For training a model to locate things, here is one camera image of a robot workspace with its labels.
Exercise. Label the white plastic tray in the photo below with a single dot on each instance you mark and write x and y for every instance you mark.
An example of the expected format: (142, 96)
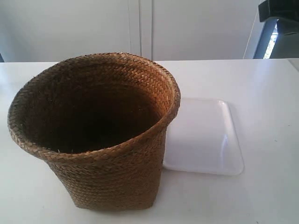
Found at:
(202, 139)

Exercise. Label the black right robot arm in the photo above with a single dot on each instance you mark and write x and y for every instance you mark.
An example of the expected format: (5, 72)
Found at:
(286, 12)

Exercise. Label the brown woven wicker basket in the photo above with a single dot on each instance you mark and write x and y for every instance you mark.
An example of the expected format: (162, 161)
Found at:
(99, 122)

